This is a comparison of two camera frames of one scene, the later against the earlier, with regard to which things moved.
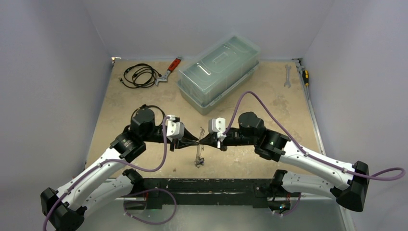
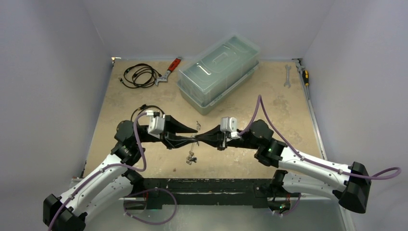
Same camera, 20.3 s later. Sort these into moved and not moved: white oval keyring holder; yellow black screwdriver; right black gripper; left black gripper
Moved: white oval keyring holder
Not moved: right black gripper; left black gripper; yellow black screwdriver
